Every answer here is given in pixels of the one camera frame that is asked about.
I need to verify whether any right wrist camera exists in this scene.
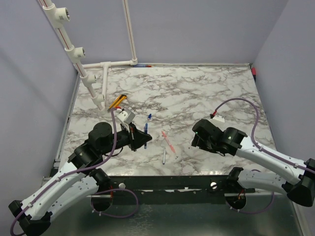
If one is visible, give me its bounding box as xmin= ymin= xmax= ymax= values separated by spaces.
xmin=210 ymin=114 xmax=225 ymax=123

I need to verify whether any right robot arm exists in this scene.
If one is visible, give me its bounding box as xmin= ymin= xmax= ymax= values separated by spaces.
xmin=191 ymin=119 xmax=315 ymax=207

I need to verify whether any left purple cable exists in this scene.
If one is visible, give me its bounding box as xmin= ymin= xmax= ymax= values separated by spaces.
xmin=9 ymin=108 xmax=139 ymax=236

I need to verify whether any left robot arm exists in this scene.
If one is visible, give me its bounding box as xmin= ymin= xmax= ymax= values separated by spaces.
xmin=8 ymin=122 xmax=152 ymax=236

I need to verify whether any red pen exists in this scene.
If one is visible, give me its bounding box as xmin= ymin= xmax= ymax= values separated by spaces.
xmin=161 ymin=131 xmax=176 ymax=154

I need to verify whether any grey pen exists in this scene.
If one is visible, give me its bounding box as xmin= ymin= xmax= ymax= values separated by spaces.
xmin=162 ymin=148 xmax=166 ymax=165

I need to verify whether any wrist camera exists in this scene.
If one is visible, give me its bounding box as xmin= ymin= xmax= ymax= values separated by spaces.
xmin=210 ymin=114 xmax=225 ymax=123
xmin=117 ymin=109 xmax=135 ymax=125

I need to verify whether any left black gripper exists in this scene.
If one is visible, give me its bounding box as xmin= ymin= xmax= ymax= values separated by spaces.
xmin=101 ymin=122 xmax=153 ymax=155

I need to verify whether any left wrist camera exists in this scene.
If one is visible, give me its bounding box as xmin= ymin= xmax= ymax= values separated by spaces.
xmin=117 ymin=109 xmax=135 ymax=125

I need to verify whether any aluminium frame rail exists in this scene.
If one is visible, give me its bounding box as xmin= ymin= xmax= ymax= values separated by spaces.
xmin=41 ymin=177 xmax=62 ymax=193

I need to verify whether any white pvc pipe frame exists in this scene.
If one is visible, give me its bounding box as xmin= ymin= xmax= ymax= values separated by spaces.
xmin=39 ymin=0 xmax=138 ymax=112

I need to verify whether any blue pen with cap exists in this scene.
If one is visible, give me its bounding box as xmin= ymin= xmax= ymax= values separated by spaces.
xmin=144 ymin=121 xmax=148 ymax=149

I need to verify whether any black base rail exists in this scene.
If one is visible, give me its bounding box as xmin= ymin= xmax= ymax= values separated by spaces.
xmin=81 ymin=176 xmax=256 ymax=205

